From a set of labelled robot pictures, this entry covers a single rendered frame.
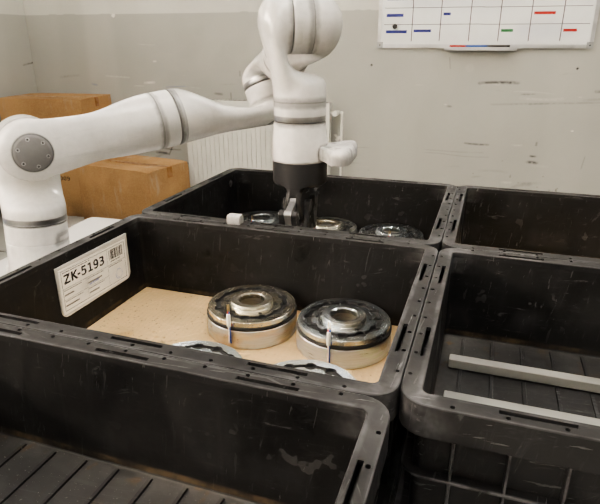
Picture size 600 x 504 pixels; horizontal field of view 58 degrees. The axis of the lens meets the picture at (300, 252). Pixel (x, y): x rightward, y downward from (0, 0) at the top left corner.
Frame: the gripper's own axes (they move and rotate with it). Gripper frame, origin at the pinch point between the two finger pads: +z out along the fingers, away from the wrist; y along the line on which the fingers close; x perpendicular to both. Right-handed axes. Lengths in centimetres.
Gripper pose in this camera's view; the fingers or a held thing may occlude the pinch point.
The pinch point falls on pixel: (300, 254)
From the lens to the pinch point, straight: 80.2
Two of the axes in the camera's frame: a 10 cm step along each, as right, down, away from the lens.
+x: 9.7, 0.9, -2.3
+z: 0.0, 9.3, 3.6
